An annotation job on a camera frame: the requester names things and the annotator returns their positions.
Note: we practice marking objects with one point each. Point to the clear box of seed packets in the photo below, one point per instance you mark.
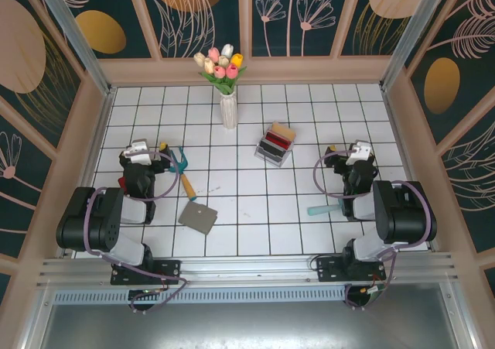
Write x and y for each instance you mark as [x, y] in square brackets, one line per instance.
[276, 159]

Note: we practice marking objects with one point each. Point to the black credit card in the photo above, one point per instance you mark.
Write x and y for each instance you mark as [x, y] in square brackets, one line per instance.
[270, 149]

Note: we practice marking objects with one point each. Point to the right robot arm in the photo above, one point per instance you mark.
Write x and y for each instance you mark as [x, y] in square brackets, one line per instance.
[406, 213]

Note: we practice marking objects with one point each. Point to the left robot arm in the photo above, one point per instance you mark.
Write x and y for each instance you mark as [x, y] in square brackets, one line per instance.
[89, 213]

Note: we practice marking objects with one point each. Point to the tan credit card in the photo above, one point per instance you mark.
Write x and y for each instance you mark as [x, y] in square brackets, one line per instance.
[284, 130]

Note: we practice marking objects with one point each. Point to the red credit card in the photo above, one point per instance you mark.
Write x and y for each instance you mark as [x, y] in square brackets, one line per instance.
[276, 139]

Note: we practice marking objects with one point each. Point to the red toy shovel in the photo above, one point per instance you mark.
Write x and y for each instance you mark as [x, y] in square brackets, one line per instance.
[121, 182]

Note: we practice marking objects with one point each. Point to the teal garden fork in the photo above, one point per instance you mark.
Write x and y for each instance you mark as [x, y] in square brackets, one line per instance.
[188, 186]

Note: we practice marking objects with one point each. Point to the light teal scoop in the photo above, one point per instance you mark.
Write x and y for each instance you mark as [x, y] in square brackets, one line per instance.
[321, 210]

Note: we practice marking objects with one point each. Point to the white ribbed vase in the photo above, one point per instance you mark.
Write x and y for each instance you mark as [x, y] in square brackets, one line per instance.
[229, 111]

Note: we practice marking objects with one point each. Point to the artificial tulip bouquet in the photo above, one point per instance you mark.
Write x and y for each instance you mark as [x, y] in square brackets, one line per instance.
[220, 70]

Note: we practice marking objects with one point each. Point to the grey metal panel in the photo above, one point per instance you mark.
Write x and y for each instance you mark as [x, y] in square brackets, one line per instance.
[247, 326]

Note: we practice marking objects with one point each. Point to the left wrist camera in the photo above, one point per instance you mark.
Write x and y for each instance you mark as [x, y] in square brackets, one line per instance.
[139, 153]

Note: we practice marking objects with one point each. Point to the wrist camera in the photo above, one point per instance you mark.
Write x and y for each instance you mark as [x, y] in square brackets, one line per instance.
[359, 153]
[139, 153]

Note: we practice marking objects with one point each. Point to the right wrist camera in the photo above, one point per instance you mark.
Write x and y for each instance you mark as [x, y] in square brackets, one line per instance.
[359, 153]

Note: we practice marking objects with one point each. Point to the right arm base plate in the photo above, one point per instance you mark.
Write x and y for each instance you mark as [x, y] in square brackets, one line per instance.
[328, 269]

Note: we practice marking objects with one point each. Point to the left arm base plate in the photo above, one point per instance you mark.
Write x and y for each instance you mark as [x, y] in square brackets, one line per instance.
[170, 271]

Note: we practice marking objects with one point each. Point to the aluminium mounting rail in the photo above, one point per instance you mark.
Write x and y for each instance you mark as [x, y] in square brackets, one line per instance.
[247, 273]

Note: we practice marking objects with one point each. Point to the aluminium frame post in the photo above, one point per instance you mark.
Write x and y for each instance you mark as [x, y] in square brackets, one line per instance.
[75, 35]
[411, 35]

